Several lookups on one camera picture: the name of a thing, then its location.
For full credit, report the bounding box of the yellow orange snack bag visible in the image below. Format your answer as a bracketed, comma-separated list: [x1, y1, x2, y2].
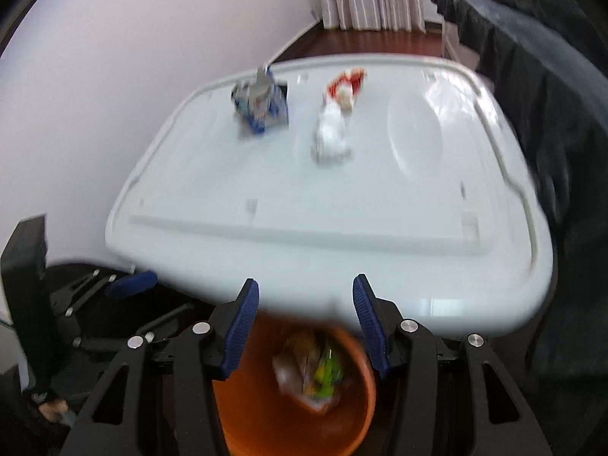
[284, 331, 325, 370]

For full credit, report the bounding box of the torn blue white carton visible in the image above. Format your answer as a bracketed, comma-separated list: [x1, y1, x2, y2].
[231, 63, 290, 137]

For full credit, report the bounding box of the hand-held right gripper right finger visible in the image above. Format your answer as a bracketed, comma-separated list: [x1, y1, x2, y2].
[352, 274, 554, 456]

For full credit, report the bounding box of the person's left hand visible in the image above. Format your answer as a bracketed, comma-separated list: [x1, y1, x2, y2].
[40, 401, 72, 423]

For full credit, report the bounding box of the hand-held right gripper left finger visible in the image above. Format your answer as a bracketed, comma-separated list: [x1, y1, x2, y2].
[59, 279, 260, 456]

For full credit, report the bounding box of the white tissue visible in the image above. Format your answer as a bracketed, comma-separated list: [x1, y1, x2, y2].
[310, 102, 353, 165]

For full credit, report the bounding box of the white plastic box lid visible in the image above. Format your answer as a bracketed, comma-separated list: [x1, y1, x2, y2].
[105, 54, 555, 339]

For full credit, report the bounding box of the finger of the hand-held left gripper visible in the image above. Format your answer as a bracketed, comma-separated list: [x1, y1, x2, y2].
[50, 269, 159, 318]
[71, 302, 196, 353]

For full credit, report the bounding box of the orange trash bin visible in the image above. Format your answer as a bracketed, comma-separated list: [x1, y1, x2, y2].
[211, 322, 377, 456]

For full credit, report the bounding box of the red white wrapper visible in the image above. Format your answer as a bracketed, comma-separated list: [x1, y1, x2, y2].
[325, 68, 367, 111]

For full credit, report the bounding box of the white bed frame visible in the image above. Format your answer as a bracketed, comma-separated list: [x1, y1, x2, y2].
[441, 13, 478, 66]

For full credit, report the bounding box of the green snack packet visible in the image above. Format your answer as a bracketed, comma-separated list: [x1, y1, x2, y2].
[311, 349, 346, 400]

